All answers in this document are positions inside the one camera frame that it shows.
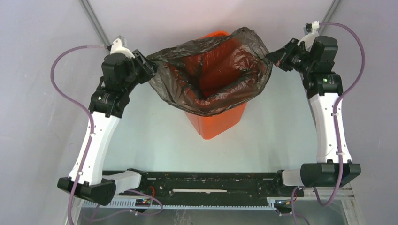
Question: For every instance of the black plastic trash bag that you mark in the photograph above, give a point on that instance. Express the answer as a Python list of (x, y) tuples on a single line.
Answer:
[(177, 78)]

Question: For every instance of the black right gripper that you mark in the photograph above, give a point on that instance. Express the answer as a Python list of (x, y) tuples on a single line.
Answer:
[(280, 57)]

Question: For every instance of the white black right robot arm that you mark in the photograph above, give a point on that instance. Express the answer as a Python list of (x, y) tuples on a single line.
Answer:
[(334, 165)]

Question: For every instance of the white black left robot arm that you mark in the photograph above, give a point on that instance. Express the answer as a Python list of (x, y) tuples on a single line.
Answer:
[(121, 74)]

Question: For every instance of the aluminium frame post left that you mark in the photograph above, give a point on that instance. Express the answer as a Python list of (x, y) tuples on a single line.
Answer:
[(96, 25)]

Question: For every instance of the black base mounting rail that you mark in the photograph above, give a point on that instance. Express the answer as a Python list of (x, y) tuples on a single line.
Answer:
[(219, 189)]

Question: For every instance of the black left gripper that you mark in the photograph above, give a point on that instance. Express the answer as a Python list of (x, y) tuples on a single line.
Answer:
[(149, 69)]

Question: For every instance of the orange plastic trash bin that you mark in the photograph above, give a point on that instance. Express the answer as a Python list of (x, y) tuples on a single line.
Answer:
[(217, 118)]

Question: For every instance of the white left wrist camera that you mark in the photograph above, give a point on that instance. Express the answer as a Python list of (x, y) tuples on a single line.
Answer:
[(119, 45)]

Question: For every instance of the aluminium frame post right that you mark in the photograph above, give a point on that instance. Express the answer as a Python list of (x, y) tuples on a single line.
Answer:
[(333, 8)]

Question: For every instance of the aluminium frame post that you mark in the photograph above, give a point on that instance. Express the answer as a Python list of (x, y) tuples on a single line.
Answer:
[(96, 25), (333, 8)]

